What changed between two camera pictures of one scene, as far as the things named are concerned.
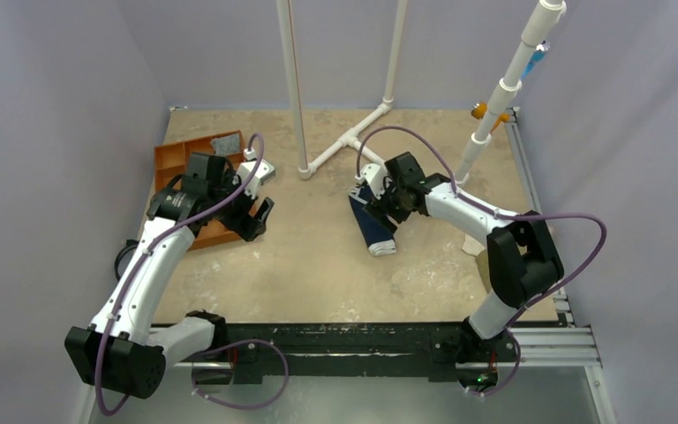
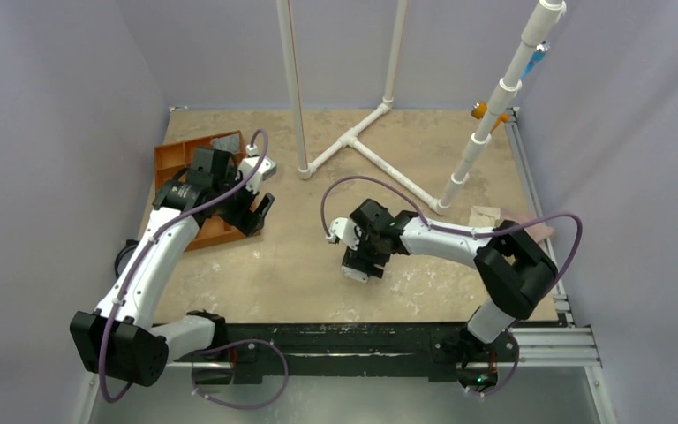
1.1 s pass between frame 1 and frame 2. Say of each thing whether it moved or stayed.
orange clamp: stayed
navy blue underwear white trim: moved
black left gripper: stayed
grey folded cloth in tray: stayed
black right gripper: moved
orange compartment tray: stayed
